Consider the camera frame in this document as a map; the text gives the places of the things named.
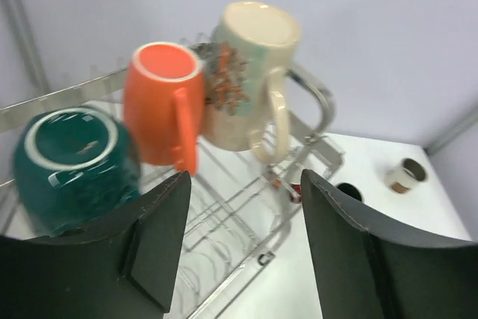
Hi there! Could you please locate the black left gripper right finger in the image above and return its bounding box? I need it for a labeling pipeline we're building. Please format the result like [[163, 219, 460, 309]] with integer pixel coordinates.
[[301, 170, 477, 318]]

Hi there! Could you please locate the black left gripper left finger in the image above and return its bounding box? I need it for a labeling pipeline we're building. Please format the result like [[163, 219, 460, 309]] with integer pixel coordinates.
[[1, 172, 191, 318]]

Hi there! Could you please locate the tall beige floral mug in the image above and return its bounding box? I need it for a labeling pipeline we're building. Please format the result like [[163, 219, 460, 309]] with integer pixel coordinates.
[[202, 1, 301, 164]]

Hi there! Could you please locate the red cup white interior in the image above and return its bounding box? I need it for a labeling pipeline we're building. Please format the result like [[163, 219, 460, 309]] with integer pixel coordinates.
[[273, 179, 302, 204]]

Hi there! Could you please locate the small tumbler cork band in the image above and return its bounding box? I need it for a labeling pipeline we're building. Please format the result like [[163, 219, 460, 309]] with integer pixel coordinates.
[[384, 158, 428, 194]]

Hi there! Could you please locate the stainless steel dish rack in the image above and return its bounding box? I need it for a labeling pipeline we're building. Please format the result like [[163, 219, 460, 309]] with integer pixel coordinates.
[[1, 64, 343, 318]]

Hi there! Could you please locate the dark green mug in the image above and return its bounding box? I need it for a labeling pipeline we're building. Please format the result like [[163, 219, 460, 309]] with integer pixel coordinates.
[[12, 105, 141, 237]]

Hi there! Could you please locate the orange black round mug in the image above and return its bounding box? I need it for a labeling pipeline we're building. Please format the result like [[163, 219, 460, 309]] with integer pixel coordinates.
[[335, 182, 363, 202]]

